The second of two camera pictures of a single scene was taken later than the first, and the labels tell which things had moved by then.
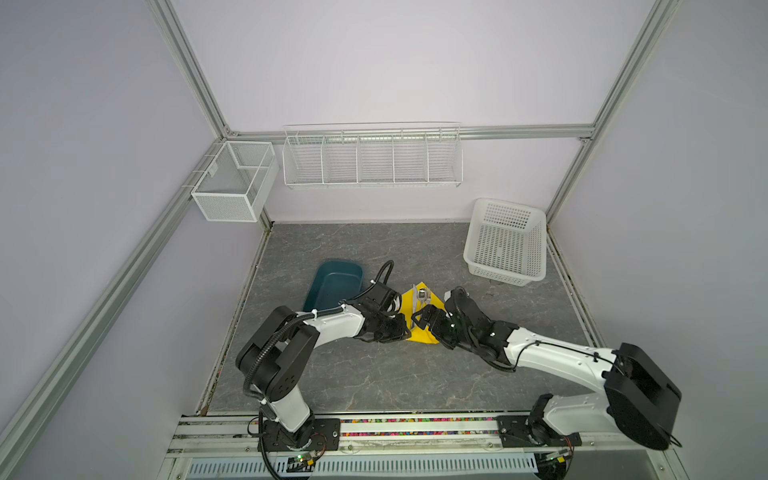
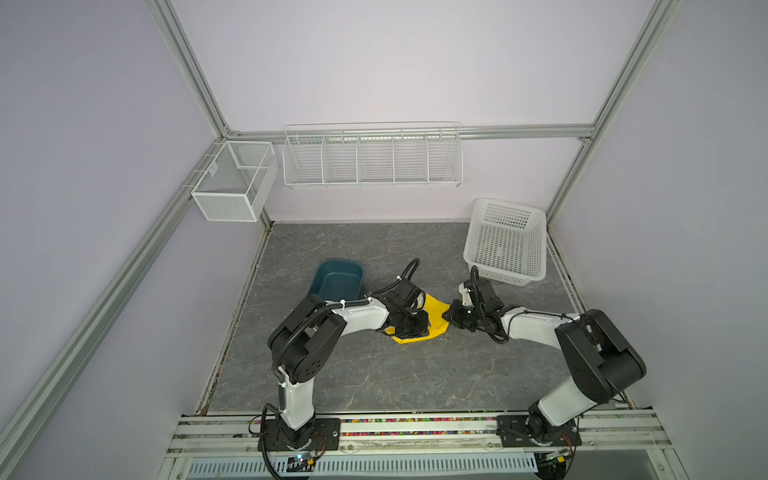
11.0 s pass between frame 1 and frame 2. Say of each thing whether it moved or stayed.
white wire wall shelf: stayed
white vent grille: stayed
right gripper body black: moved
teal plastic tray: stayed
